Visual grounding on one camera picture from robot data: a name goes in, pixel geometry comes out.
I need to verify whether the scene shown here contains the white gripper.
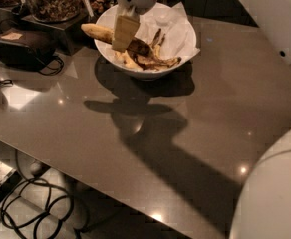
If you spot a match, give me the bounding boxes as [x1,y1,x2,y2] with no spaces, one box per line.
[112,0,157,52]

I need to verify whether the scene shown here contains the yellow brown banana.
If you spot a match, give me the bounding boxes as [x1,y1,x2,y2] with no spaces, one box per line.
[81,23,151,56]

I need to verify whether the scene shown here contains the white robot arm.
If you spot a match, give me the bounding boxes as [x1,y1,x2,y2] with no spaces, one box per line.
[107,0,291,239]

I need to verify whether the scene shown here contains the white ceramic bowl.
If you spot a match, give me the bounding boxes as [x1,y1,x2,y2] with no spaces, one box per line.
[93,0,198,82]

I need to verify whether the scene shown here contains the banana peel pile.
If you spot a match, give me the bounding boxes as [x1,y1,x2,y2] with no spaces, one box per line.
[115,29,181,71]

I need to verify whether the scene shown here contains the dark metal stand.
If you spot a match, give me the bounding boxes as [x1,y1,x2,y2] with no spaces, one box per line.
[22,11,88,55]

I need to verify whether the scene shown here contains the white paper liner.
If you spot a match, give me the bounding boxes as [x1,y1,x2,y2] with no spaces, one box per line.
[136,3,200,64]

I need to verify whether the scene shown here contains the glass jar of nuts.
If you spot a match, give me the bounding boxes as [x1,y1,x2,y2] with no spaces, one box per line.
[26,0,81,23]

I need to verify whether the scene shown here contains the black device with label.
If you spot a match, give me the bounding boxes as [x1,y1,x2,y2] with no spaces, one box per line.
[0,28,56,72]

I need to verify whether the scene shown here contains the black cable on table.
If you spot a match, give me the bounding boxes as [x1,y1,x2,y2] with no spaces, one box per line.
[37,54,66,77]

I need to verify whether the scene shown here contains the black floor cables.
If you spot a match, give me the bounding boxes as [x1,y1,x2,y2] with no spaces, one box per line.
[0,149,120,239]

